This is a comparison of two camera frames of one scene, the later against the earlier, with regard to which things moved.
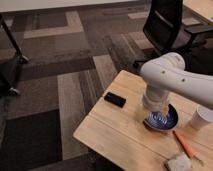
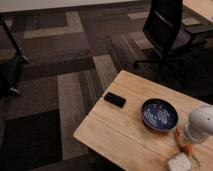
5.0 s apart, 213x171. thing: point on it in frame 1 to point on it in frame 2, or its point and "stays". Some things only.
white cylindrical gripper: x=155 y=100 to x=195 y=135
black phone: x=115 y=99 stays
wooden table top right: x=202 y=7 stays
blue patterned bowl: x=161 y=121 stays
